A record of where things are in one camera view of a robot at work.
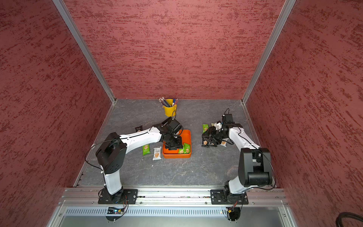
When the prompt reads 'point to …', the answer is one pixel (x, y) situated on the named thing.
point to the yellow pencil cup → (170, 111)
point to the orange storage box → (185, 135)
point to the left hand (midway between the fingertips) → (179, 150)
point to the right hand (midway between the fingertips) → (204, 138)
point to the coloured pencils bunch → (162, 100)
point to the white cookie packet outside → (223, 143)
